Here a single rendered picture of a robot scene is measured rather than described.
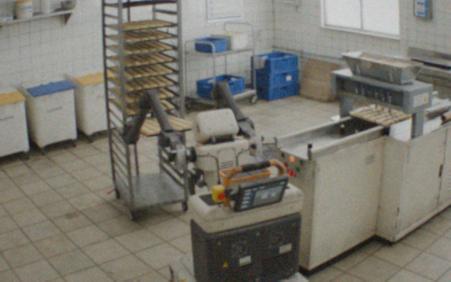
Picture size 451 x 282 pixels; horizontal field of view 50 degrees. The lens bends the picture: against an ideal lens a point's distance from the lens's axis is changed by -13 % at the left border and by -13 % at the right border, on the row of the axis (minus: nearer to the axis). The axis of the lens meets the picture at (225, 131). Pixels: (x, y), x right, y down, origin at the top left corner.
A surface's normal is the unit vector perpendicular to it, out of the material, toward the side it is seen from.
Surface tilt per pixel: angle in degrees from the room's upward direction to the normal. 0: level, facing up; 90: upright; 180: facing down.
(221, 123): 47
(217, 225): 89
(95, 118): 93
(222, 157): 81
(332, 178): 90
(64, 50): 90
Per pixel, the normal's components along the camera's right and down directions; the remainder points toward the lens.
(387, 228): -0.80, 0.20
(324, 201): 0.60, 0.22
